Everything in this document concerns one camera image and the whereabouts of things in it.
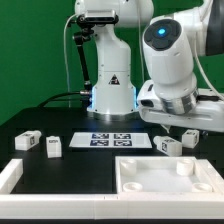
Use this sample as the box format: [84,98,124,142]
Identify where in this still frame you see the grey camera cable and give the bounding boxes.
[62,13,78,108]

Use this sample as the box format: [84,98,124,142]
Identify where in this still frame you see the black cable at base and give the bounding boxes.
[36,89,92,108]

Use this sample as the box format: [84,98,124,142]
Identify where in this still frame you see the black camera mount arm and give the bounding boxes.
[72,27,95,92]

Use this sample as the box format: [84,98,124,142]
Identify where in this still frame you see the white square table top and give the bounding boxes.
[115,156,214,193]

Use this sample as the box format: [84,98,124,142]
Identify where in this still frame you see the white marker tag sheet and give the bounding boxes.
[70,132,152,148]

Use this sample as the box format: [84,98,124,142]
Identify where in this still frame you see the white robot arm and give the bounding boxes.
[75,0,224,132]

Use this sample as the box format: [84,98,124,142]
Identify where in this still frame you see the white U-shaped obstacle fence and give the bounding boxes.
[0,159,224,219]

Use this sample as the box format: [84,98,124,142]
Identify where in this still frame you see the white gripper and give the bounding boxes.
[137,81,224,132]

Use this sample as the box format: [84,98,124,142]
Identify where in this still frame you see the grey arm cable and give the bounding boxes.
[194,49,224,103]

